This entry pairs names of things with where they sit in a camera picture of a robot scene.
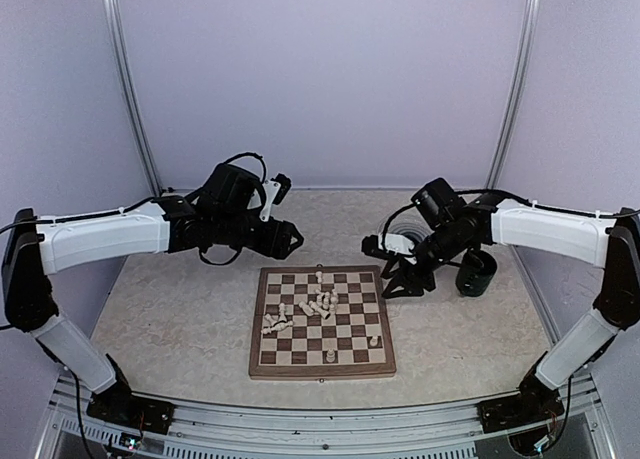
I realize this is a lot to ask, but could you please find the aluminium front rail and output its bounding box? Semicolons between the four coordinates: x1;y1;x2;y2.
32;374;619;458

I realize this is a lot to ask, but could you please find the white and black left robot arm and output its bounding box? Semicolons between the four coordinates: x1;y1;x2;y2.
1;161;303;424

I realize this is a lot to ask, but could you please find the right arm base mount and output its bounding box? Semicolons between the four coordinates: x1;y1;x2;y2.
477;393;565;434

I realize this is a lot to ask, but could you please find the white plate with spiral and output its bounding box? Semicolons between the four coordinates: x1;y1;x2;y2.
378;212;431;246

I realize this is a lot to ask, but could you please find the fallen white king centre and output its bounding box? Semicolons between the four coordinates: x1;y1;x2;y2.
323;301;337;320

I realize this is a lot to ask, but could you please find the aluminium corner post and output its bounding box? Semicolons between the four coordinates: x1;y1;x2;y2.
102;0;162;195
484;0;541;189

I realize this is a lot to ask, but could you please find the dark green cup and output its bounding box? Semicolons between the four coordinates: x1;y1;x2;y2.
455;250;498;297

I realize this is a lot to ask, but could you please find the right aluminium corner post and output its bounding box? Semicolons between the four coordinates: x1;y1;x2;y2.
484;0;541;189

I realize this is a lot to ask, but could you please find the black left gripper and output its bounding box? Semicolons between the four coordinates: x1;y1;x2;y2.
214;211;304;259

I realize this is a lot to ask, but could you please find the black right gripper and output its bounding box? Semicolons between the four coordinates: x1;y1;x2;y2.
380;221;472;300

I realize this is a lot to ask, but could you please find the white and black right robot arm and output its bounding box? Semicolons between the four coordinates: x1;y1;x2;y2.
362;178;639;423

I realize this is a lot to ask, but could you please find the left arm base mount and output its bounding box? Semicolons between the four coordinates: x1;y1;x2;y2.
87;393;175;435

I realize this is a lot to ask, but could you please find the wooden chess board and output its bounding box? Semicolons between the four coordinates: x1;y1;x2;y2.
248;265;397;380

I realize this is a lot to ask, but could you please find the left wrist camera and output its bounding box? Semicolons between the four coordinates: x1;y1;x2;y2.
260;173;291;222

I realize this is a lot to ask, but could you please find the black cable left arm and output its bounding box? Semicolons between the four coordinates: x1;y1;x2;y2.
0;323;101;459

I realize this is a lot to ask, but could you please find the fallen white bishop centre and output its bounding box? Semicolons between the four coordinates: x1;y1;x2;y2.
298;302;314;317

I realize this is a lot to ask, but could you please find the left aluminium corner post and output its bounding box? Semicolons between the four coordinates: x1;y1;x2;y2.
102;0;162;195

